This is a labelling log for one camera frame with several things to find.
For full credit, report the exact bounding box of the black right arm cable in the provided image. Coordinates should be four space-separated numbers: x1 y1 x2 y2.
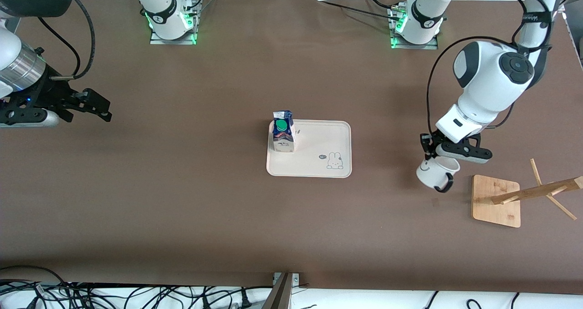
36 0 96 80

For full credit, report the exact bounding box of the grey metal profile bar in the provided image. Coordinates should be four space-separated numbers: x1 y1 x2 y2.
261 273 294 309

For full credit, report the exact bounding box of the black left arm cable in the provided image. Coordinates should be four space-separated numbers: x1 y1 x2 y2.
426 0 554 137

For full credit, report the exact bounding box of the black floor cable tangle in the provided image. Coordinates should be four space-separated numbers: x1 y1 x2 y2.
0 266 274 309

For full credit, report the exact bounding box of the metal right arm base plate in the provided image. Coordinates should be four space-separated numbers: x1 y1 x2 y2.
149 0 198 45

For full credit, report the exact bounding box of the white smiley mug black handle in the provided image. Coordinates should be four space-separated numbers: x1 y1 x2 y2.
416 157 460 193

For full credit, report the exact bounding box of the dark object at top edge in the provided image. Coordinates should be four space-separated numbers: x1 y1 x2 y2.
272 273 300 286

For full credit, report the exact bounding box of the cream tray with bunny drawing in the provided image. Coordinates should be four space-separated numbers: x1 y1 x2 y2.
266 120 353 178

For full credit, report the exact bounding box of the thin black table cable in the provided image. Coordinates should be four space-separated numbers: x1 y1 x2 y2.
314 0 401 20

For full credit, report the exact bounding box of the blue white milk carton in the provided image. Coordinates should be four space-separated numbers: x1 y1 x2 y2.
272 110 296 153

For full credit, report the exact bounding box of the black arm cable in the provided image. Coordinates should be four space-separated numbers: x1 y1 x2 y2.
426 0 554 137
36 0 96 80

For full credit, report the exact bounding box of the wooden mug tree stand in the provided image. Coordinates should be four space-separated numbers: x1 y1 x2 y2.
472 159 583 228

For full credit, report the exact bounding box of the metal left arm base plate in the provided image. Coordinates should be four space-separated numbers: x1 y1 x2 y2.
389 4 439 50

